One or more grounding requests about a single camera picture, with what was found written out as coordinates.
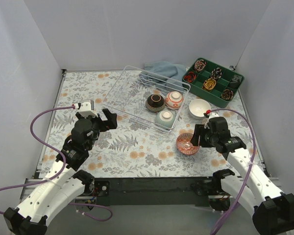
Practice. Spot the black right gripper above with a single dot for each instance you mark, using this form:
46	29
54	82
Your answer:
202	136

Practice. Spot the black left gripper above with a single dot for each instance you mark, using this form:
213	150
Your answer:
101	121

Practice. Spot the blue white zigzag bowl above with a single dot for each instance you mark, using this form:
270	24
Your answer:
184	145

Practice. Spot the plain white ribbed bowl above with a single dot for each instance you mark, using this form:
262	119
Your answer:
198	107

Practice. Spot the pale green bowl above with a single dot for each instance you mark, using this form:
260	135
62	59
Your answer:
165	119

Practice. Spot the orange white floral bowl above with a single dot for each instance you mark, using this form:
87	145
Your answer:
174	100

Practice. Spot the black glazed bowl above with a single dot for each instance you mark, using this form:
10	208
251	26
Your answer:
155	103

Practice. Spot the brown floral pattern bowl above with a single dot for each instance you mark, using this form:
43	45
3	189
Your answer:
204	121

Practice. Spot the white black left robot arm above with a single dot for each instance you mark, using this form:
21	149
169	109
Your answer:
64	181

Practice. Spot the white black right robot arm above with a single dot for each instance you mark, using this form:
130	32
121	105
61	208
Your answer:
271	209

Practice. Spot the floral patterned table mat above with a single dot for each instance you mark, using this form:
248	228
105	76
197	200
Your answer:
129	150

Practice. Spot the dark floral rolled tie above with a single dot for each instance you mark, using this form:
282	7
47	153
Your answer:
227	95

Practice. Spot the yellow rolled tie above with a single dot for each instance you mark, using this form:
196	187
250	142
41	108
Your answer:
209	84

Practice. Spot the green compartment tray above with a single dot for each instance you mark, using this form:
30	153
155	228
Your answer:
213	96

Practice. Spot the red black rolled tie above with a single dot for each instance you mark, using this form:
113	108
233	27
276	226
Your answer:
190	77

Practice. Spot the black white rolled tie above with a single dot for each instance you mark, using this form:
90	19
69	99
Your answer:
216	73

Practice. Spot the light blue cloth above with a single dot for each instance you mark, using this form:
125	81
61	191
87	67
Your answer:
163	75

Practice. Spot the grey folded cloth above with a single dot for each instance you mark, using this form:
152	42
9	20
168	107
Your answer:
235	81

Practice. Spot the brown patterned rolled tie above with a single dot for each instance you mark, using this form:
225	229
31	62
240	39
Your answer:
199	65

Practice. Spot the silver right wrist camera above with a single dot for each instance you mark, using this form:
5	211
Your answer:
210	116

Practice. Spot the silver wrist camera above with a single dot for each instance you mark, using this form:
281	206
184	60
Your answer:
210	116
85	108

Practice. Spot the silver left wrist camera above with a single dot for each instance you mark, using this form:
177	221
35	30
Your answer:
85	108

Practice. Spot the white wire dish rack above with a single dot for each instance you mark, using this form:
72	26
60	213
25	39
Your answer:
128	96

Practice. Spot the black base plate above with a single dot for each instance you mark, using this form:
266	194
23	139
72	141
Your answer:
152	191

